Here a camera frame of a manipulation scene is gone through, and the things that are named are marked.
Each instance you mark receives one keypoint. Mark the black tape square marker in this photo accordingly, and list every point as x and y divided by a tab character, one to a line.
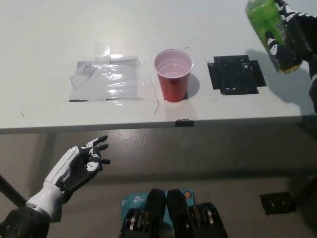
235	74

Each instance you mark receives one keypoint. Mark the black tape strip on edge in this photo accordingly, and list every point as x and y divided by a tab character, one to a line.
185	123

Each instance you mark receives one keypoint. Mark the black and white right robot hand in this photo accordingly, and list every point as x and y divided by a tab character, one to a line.
302	37

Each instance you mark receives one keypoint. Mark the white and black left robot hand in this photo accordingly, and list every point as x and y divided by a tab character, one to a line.
74	173

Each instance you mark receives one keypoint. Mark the green plastic drink bottle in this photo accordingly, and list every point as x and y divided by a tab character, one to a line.
260	15

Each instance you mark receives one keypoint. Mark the red plastic cup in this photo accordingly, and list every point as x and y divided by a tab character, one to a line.
174	86

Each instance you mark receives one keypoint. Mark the black metal table leg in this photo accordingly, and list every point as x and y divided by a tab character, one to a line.
308	191
12	189

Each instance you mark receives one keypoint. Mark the teal cardboard router box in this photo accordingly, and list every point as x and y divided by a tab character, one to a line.
133	200

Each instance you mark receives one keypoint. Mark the clear plastic sheet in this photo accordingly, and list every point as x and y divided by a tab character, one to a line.
104	79

